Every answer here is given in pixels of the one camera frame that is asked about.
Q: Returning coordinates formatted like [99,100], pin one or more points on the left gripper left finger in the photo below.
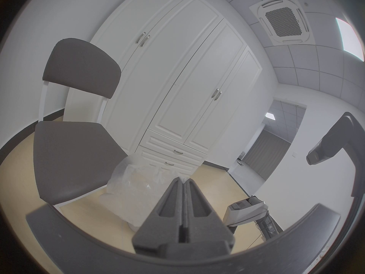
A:
[159,227]

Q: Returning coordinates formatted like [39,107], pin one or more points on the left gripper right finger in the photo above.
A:
[208,227]

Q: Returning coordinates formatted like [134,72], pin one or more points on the clear plastic bag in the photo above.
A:
[134,193]

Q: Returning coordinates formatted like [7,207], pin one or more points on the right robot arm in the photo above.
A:
[245,210]

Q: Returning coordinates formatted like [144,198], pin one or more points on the grey curtain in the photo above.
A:
[265,155]

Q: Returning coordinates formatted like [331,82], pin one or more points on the grey padded white chair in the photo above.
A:
[71,158]

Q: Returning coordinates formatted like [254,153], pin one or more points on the ceiling light panel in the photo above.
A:
[270,116]
[349,37]

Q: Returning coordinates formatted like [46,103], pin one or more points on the white wardrobe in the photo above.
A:
[171,67]

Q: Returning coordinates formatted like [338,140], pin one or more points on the ceiling air conditioner vent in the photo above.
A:
[282,21]

